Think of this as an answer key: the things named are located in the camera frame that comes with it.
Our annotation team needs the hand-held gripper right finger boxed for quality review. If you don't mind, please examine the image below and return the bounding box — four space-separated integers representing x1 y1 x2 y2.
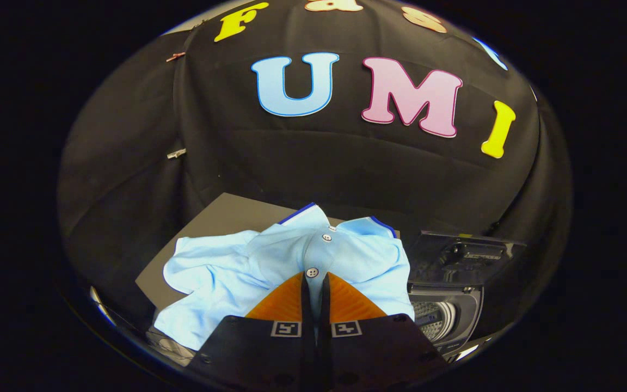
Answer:
319 272 450 392

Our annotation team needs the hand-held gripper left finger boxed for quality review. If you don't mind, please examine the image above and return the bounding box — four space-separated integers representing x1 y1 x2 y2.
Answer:
186 272 315 392

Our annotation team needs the light blue polo shirt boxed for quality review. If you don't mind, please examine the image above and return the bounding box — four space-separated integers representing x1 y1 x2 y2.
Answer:
153 203 416 352

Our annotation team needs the dark glass washing machine lid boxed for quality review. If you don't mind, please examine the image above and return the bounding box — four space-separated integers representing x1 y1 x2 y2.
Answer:
407 231 527 287

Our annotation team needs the grey side table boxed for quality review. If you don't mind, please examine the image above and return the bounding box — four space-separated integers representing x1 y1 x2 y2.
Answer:
135 192 347 312

